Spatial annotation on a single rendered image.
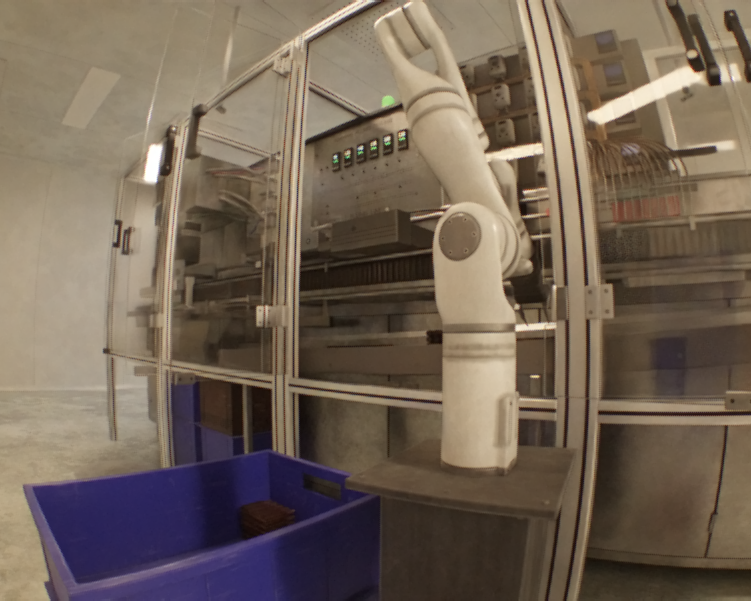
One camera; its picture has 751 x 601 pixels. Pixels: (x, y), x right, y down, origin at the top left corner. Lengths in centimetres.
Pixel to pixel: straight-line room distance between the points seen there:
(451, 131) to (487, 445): 41
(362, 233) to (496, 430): 94
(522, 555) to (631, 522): 76
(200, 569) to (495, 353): 45
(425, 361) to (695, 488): 77
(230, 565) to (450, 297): 46
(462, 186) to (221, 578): 63
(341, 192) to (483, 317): 157
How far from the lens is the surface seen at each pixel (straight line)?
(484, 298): 50
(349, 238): 137
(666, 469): 118
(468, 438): 52
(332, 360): 124
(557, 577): 97
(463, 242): 51
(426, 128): 62
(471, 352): 50
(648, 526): 124
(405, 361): 108
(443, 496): 46
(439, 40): 77
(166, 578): 58
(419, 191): 173
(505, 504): 45
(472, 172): 61
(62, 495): 91
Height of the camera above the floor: 72
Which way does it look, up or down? 5 degrees up
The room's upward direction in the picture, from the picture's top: straight up
